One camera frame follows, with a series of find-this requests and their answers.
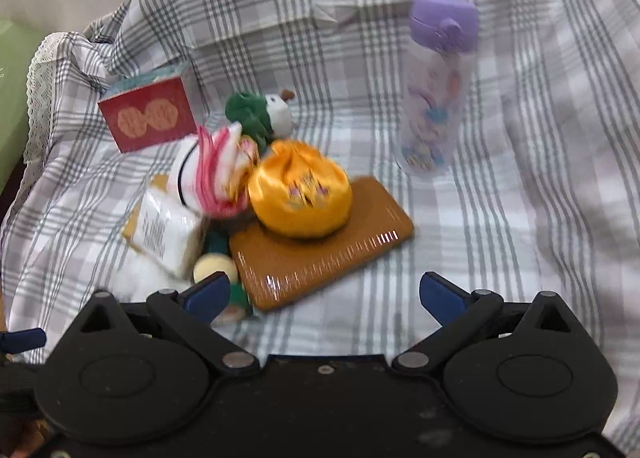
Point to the orange satin drawstring pouch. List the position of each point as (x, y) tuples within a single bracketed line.
[(299, 193)]

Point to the white cotton pads pack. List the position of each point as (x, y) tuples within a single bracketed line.
[(165, 232)]

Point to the green white plush toy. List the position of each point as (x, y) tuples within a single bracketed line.
[(264, 118)]

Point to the purple cartoon water bottle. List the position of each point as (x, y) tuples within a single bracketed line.
[(440, 60)]

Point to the brown leather case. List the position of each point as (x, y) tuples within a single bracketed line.
[(276, 271)]

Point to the white fluffy plush toy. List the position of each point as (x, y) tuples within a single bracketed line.
[(139, 276)]

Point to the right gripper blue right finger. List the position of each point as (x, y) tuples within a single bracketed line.
[(444, 300)]

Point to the grey plaid cloth cover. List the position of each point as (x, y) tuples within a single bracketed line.
[(543, 192)]

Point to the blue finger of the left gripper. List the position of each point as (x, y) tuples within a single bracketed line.
[(21, 341)]

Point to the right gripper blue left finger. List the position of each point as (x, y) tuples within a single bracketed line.
[(208, 298)]

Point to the green cushion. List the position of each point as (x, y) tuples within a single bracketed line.
[(18, 46)]

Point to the red envelope box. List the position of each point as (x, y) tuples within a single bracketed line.
[(158, 107)]

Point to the gold cardboard box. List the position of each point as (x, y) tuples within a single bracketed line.
[(137, 220)]

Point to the pink white towel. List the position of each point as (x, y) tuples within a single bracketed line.
[(210, 172)]

